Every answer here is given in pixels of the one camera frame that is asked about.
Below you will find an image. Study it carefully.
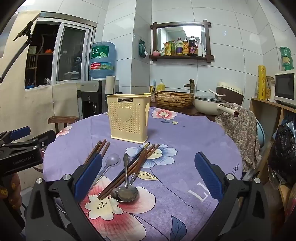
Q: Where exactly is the blue water jug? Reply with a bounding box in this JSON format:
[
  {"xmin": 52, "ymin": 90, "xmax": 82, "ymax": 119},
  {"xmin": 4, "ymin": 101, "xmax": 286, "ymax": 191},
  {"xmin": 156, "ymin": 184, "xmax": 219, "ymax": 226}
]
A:
[{"xmin": 89, "ymin": 41, "xmax": 116, "ymax": 80}]

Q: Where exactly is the all-metal spoon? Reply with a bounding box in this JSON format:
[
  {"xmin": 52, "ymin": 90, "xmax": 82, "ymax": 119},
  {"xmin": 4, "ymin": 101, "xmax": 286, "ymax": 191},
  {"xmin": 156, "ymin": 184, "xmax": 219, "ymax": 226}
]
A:
[{"xmin": 110, "ymin": 153, "xmax": 130, "ymax": 202}]

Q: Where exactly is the beige cardboard panel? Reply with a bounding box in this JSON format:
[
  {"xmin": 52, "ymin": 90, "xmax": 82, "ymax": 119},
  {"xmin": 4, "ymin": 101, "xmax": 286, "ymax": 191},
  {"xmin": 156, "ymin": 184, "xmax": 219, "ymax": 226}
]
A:
[{"xmin": 0, "ymin": 11, "xmax": 81, "ymax": 167}]

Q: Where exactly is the wooden spoon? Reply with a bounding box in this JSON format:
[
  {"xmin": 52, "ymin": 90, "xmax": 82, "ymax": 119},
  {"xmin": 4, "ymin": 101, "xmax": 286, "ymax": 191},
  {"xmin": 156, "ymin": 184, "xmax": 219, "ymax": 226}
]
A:
[{"xmin": 117, "ymin": 148, "xmax": 148, "ymax": 203}]

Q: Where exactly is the grey water dispenser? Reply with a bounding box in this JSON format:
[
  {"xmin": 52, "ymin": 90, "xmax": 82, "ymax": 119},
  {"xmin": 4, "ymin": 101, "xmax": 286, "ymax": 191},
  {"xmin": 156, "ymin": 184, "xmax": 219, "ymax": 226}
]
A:
[{"xmin": 77, "ymin": 80, "xmax": 109, "ymax": 120}]

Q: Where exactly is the black plastic bag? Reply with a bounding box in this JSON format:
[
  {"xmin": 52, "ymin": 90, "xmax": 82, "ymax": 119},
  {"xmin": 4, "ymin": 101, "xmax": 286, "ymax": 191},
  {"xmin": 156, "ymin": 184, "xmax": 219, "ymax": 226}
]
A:
[{"xmin": 268, "ymin": 123, "xmax": 296, "ymax": 183}]

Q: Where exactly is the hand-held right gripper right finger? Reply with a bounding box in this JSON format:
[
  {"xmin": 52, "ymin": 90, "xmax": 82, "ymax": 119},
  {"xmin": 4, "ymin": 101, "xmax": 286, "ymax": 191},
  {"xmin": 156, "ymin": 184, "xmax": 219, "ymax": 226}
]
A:
[{"xmin": 194, "ymin": 152, "xmax": 273, "ymax": 241}]

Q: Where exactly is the wooden shelf unit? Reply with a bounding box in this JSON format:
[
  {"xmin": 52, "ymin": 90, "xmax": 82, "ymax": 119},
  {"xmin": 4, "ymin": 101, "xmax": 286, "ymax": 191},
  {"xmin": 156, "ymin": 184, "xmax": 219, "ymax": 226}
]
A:
[{"xmin": 248, "ymin": 97, "xmax": 296, "ymax": 209}]

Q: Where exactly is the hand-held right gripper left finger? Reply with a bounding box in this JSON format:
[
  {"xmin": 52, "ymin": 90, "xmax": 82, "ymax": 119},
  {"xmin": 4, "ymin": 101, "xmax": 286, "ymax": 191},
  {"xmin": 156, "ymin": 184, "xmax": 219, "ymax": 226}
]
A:
[{"xmin": 24, "ymin": 153, "xmax": 104, "ymax": 241}]

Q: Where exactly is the jar of beans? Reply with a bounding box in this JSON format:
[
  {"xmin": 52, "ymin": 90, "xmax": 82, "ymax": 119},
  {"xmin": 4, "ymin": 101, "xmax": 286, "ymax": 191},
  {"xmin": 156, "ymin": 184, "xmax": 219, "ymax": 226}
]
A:
[{"xmin": 265, "ymin": 76, "xmax": 275, "ymax": 100}]

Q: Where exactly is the cream plastic utensil holder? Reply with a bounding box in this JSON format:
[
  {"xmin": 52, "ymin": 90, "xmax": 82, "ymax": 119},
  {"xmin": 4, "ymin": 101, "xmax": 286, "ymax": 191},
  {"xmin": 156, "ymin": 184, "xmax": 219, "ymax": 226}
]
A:
[{"xmin": 106, "ymin": 94, "xmax": 152, "ymax": 143}]

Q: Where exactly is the dark soy sauce bottle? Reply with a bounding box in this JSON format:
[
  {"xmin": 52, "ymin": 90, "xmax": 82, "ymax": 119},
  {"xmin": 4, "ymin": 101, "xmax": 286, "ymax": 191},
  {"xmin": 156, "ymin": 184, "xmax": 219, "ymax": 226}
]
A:
[{"xmin": 188, "ymin": 36, "xmax": 198, "ymax": 56}]

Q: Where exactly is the person's left hand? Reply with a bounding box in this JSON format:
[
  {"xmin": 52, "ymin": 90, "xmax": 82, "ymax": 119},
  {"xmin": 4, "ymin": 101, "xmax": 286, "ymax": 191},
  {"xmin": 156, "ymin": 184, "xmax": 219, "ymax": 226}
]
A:
[{"xmin": 0, "ymin": 173, "xmax": 23, "ymax": 210}]

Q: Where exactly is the dark gold-banded chopstick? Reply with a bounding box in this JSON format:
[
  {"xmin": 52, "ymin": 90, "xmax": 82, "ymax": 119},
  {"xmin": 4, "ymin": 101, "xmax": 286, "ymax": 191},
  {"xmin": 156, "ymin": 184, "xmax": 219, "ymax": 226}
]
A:
[{"xmin": 126, "ymin": 142, "xmax": 151, "ymax": 168}]

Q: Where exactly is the translucent plastic spoon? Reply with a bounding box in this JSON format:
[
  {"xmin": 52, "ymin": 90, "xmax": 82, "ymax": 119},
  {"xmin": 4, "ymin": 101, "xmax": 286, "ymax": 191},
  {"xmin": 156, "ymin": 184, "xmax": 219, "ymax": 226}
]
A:
[{"xmin": 89, "ymin": 153, "xmax": 120, "ymax": 189}]

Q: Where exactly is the floral cloth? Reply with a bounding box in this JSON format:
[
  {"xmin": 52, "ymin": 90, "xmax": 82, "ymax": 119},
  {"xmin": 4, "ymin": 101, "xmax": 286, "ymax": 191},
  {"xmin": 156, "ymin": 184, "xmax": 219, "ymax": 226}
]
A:
[{"xmin": 215, "ymin": 103, "xmax": 260, "ymax": 172}]

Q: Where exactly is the purple floral tablecloth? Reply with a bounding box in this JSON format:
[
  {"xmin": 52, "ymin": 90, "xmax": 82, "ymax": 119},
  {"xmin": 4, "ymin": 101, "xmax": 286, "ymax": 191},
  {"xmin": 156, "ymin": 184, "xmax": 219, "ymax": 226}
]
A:
[{"xmin": 43, "ymin": 107, "xmax": 243, "ymax": 241}]

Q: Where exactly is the white microwave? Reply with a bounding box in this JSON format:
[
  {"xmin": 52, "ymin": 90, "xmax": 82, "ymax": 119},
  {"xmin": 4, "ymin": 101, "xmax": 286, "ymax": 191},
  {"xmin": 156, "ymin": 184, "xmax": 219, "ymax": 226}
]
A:
[{"xmin": 274, "ymin": 70, "xmax": 296, "ymax": 105}]

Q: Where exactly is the sliding window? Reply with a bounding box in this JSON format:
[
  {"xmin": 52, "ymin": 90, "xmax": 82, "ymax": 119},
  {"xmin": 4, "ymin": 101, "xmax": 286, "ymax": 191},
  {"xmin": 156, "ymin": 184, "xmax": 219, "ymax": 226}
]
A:
[{"xmin": 24, "ymin": 13, "xmax": 96, "ymax": 90}]

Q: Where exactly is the cream pan with glass lid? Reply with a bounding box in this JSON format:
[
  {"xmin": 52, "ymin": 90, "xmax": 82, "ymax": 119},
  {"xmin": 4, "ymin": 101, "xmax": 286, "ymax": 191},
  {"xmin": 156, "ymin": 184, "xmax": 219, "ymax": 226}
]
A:
[{"xmin": 194, "ymin": 95, "xmax": 239, "ymax": 117}]

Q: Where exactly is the purple-label bottle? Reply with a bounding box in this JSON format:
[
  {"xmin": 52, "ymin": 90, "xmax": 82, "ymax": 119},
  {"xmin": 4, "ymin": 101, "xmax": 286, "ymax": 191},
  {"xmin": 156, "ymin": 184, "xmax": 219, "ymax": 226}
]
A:
[{"xmin": 176, "ymin": 37, "xmax": 184, "ymax": 55}]

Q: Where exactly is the white squeeze bottle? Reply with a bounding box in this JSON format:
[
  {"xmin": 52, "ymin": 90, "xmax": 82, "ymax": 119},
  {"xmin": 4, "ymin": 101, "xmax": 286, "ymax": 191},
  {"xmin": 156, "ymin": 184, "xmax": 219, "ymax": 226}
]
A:
[{"xmin": 197, "ymin": 39, "xmax": 206, "ymax": 57}]

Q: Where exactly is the bronze faucet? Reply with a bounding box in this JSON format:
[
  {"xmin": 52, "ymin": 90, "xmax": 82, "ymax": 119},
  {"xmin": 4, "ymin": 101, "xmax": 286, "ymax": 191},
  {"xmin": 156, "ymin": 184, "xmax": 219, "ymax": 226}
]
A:
[{"xmin": 184, "ymin": 79, "xmax": 196, "ymax": 93}]

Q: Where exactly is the beige paper roll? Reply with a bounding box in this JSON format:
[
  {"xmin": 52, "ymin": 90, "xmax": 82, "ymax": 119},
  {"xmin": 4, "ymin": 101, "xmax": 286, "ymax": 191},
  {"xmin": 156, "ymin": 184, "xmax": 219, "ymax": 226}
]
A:
[{"xmin": 106, "ymin": 76, "xmax": 115, "ymax": 95}]

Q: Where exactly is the white rice paddle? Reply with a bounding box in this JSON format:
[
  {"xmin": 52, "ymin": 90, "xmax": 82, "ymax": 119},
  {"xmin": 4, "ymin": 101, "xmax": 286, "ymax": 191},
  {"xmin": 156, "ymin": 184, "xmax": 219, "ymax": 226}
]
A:
[{"xmin": 208, "ymin": 89, "xmax": 226, "ymax": 97}]

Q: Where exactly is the brown woven sink basin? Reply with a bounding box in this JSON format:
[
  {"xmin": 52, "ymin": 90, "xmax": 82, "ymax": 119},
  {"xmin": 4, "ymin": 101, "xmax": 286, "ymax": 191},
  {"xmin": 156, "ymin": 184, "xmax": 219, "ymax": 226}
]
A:
[{"xmin": 154, "ymin": 90, "xmax": 195, "ymax": 110}]

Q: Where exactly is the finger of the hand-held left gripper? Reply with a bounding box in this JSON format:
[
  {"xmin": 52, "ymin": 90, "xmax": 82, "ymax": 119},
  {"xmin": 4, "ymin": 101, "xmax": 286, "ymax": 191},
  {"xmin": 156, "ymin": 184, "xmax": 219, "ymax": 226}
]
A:
[
  {"xmin": 30, "ymin": 130, "xmax": 56, "ymax": 149},
  {"xmin": 0, "ymin": 126, "xmax": 31, "ymax": 145}
]

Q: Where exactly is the white brown rice cooker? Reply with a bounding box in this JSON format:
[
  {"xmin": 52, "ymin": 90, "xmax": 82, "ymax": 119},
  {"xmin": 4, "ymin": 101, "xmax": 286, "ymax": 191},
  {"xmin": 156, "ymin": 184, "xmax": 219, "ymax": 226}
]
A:
[{"xmin": 216, "ymin": 81, "xmax": 244, "ymax": 106}]

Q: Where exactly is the blue plastic basin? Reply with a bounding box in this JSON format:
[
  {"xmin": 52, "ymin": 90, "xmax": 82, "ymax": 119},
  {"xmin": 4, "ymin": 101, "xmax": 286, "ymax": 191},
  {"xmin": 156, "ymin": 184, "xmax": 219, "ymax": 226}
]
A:
[{"xmin": 255, "ymin": 120, "xmax": 266, "ymax": 149}]

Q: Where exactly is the dark wooden chair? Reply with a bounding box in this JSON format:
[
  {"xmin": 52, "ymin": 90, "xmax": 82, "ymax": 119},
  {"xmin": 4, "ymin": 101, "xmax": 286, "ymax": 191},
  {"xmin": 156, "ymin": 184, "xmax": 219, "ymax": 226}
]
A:
[{"xmin": 47, "ymin": 116, "xmax": 80, "ymax": 133}]

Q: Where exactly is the yellow roll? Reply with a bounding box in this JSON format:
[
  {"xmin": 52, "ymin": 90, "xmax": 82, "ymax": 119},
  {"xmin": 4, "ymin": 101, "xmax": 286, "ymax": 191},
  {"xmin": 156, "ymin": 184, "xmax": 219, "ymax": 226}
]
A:
[{"xmin": 258, "ymin": 65, "xmax": 267, "ymax": 100}]

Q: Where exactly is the wood-framed mirror shelf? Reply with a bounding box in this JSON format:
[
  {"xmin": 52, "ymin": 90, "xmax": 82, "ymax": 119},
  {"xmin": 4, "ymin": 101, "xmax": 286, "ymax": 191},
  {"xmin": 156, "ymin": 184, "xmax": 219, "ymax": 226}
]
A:
[{"xmin": 150, "ymin": 20, "xmax": 215, "ymax": 63}]

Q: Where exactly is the green hanging packet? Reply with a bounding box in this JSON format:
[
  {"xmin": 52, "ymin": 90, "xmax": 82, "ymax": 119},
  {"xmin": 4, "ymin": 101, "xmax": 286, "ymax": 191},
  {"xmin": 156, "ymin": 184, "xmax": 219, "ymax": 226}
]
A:
[{"xmin": 138, "ymin": 39, "xmax": 148, "ymax": 58}]

